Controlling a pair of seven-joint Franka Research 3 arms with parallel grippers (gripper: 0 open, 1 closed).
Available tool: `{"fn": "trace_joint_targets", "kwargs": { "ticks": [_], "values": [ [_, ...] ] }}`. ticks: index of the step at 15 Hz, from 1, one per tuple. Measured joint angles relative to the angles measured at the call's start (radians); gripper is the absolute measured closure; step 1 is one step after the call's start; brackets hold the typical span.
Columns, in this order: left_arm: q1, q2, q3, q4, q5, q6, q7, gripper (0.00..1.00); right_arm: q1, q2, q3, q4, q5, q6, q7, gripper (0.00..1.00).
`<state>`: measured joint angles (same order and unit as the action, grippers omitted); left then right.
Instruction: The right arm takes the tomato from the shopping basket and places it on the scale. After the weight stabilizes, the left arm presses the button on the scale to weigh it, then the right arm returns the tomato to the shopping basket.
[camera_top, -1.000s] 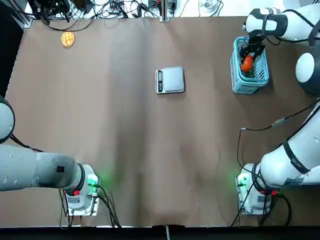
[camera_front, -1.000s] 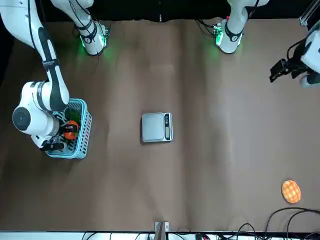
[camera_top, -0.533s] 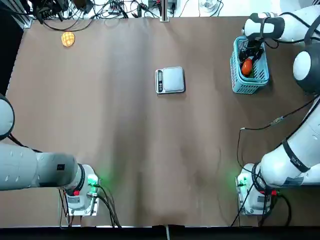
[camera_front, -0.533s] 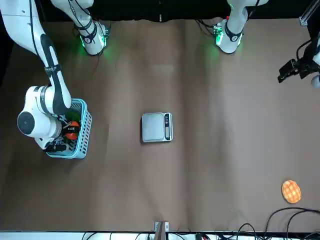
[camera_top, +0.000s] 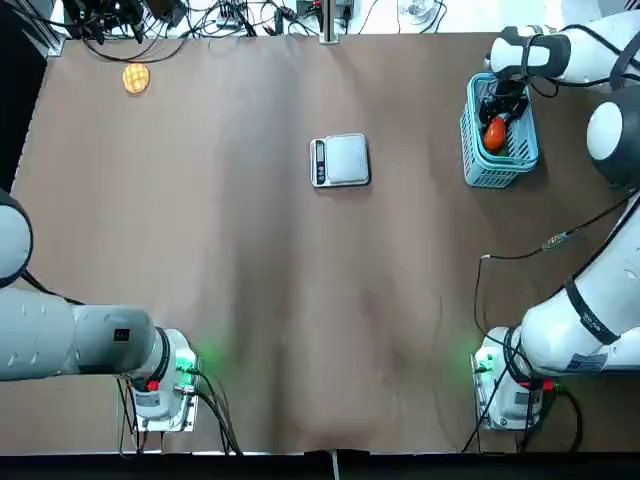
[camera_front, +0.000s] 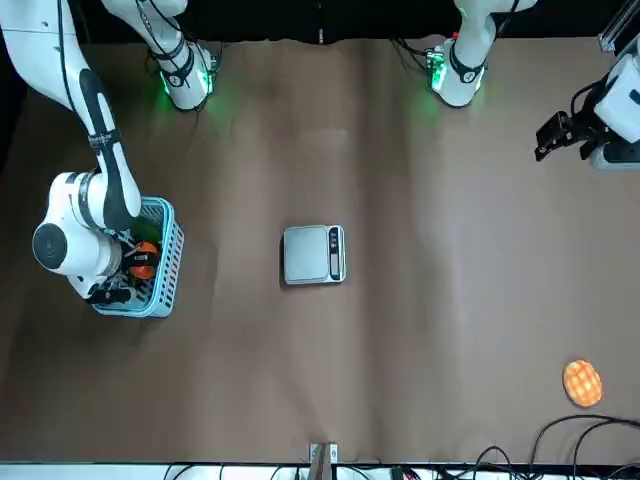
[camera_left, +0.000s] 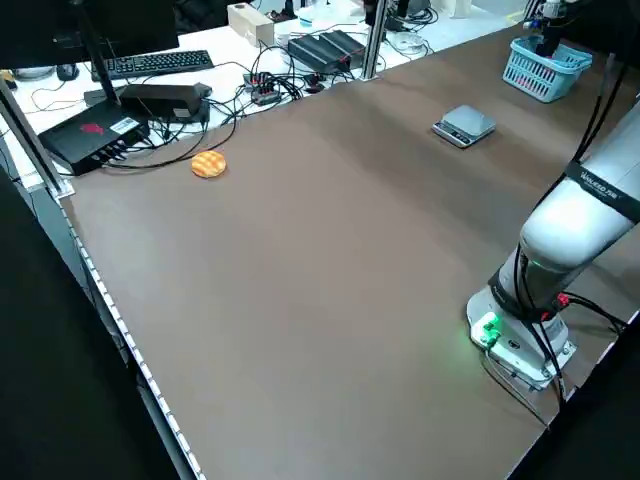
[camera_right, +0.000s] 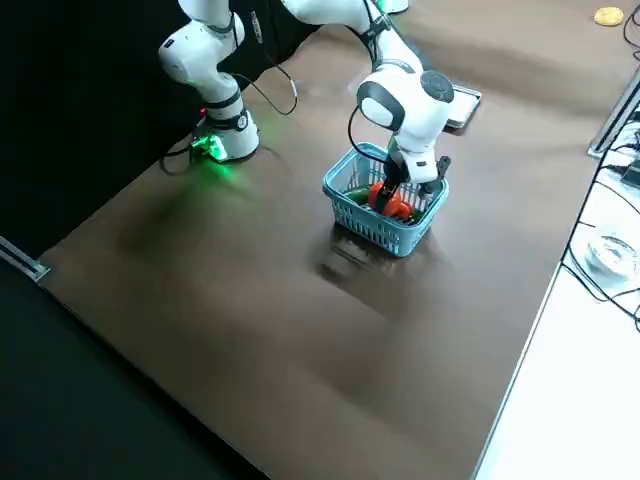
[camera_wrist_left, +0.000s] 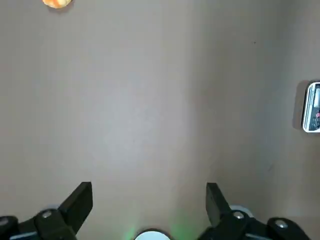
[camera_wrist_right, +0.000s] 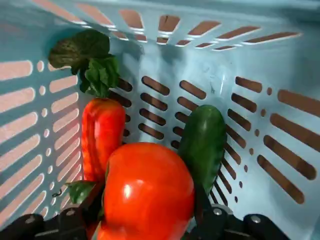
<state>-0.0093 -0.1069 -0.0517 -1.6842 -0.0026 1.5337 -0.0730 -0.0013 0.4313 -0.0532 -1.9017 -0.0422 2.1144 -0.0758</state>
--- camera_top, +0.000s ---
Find silver digital kitchen scale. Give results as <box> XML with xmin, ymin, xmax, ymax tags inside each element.
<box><xmin>309</xmin><ymin>132</ymin><xmax>371</xmax><ymax>189</ymax></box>

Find silver aluminium corner frame post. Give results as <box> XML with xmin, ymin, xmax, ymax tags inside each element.
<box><xmin>34</xmin><ymin>14</ymin><xmax>67</xmax><ymax>57</ymax></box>

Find round orange waffle-pattern bread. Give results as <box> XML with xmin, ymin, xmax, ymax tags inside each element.
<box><xmin>122</xmin><ymin>63</ymin><xmax>151</xmax><ymax>96</ymax></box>

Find long black looped cable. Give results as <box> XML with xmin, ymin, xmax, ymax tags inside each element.
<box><xmin>82</xmin><ymin>32</ymin><xmax>190</xmax><ymax>65</ymax></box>

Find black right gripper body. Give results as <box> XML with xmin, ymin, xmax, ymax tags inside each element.
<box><xmin>494</xmin><ymin>78</ymin><xmax>531</xmax><ymax>102</ymax></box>

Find black cable with inline adapter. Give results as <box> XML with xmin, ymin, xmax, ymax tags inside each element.
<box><xmin>474</xmin><ymin>199</ymin><xmax>640</xmax><ymax>341</ymax></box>

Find orange-red tomato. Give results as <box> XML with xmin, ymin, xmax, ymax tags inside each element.
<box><xmin>482</xmin><ymin>117</ymin><xmax>507</xmax><ymax>154</ymax></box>

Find black left arm base cables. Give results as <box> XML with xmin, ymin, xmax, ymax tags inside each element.
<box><xmin>117</xmin><ymin>369</ymin><xmax>245</xmax><ymax>456</ymax></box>

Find light blue plastic shopping basket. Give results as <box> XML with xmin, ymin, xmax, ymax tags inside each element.
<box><xmin>459</xmin><ymin>72</ymin><xmax>540</xmax><ymax>189</ymax></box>

